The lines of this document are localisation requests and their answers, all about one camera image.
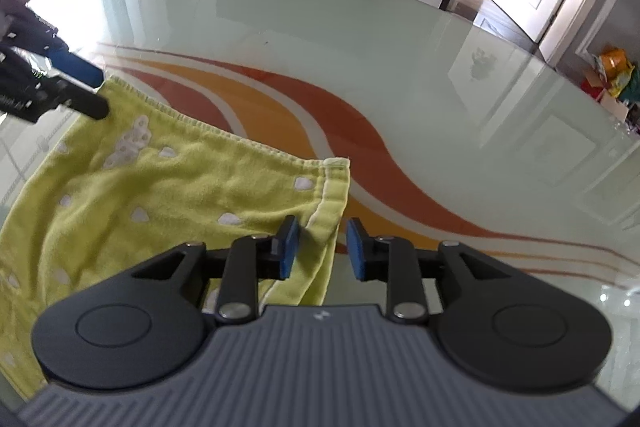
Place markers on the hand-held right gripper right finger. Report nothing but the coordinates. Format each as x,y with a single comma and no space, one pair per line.
356,254

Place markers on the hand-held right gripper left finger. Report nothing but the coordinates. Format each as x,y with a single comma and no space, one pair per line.
287,252

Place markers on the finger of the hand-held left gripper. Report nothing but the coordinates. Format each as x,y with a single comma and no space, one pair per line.
77,68
82,101

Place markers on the yellow-green spotted towel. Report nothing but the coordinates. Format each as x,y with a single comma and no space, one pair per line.
165,187

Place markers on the white cardboard box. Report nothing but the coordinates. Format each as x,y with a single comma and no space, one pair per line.
612,104

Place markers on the colourful snack bags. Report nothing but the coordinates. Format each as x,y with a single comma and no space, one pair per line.
616,72

